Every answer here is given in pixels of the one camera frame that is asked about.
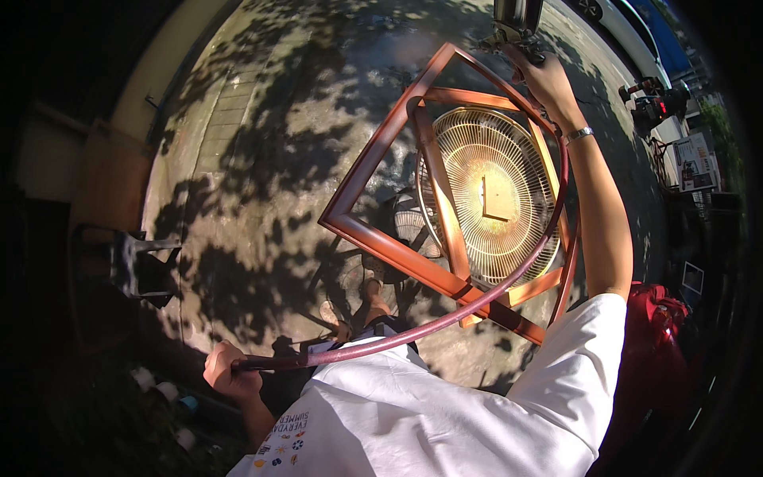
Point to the person's legs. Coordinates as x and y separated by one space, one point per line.
374 301

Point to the person's body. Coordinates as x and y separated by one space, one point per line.
447 411

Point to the small framed picture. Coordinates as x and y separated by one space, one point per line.
692 278

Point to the white plastic cup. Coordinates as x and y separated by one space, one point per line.
143 377
167 390
185 439

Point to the metal paint spray gun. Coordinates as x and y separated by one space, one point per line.
514 24

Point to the brown wooden board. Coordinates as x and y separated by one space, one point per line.
113 182

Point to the blue plastic cup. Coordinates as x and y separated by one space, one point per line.
189 403

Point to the red glossy vehicle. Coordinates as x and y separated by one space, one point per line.
650 352

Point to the person's right fingers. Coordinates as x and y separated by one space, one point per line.
520 62

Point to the orange-brown wooden frame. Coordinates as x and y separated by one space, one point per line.
369 232

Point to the white car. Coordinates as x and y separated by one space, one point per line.
632 36

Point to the white printed sign board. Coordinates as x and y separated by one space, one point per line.
694 162

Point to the black metal stand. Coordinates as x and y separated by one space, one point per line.
140 265

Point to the person's left hand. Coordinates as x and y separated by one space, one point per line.
229 372

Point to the small white fan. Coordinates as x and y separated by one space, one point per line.
411 223

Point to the gold round fan grille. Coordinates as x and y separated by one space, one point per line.
495 179

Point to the person's right hand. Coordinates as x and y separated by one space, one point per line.
545 83

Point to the person's left fingers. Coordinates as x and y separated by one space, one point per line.
222 358

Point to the parked motorcycle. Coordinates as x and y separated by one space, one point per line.
653 104

